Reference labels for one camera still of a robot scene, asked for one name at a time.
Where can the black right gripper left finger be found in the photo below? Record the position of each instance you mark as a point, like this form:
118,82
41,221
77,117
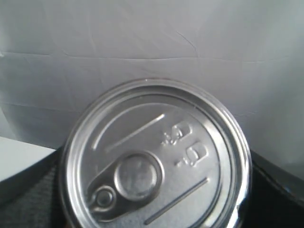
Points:
31,198

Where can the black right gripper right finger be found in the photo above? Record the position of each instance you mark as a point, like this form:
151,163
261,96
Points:
276,199

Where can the dark can silver lid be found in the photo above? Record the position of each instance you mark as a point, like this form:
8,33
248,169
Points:
155,153

